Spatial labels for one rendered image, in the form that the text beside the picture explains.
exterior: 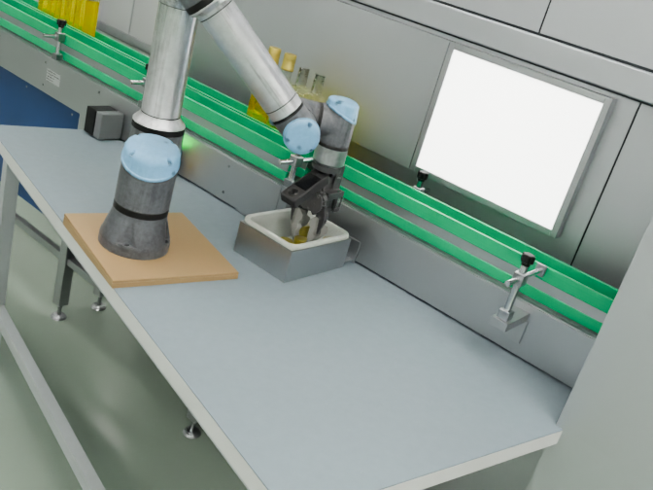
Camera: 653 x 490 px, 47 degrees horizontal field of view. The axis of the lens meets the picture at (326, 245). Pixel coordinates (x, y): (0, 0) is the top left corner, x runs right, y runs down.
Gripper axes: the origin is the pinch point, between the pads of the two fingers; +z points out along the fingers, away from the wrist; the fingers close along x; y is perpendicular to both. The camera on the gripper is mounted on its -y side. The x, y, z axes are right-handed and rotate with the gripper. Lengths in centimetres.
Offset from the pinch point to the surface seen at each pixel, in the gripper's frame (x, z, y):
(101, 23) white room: 534, 74, 347
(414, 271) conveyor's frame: -23.5, -0.5, 15.5
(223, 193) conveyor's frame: 33.8, 2.9, 7.9
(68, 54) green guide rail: 115, -11, 12
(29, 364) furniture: 57, 60, -29
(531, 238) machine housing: -41, -14, 36
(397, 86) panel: 7, -36, 35
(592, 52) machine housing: -38, -59, 36
